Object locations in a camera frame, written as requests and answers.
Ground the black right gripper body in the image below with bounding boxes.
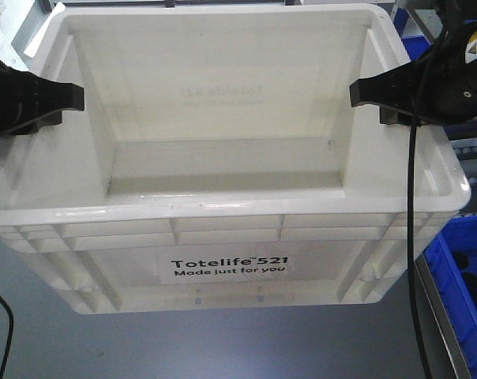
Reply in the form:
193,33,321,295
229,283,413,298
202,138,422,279
410,0,477,127

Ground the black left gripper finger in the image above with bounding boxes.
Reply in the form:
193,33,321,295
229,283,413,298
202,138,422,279
24,73,85,121
9,111,62,135

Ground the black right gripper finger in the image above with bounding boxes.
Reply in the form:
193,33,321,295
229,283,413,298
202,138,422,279
349,62,414,113
379,105,423,126

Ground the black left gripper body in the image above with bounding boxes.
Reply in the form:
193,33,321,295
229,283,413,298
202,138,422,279
0,59,32,137

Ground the white Totelife plastic bin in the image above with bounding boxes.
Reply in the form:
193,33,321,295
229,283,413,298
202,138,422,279
0,2,472,316

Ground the blue bin with dark parts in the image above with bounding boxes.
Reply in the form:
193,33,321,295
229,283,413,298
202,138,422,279
424,216,477,378

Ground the black left cable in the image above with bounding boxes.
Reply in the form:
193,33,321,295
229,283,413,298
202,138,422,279
0,280,15,379

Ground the black cable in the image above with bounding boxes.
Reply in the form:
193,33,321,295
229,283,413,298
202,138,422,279
404,27,433,379
0,280,15,379

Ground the black right cable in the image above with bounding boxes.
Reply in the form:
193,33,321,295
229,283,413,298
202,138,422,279
404,27,433,379

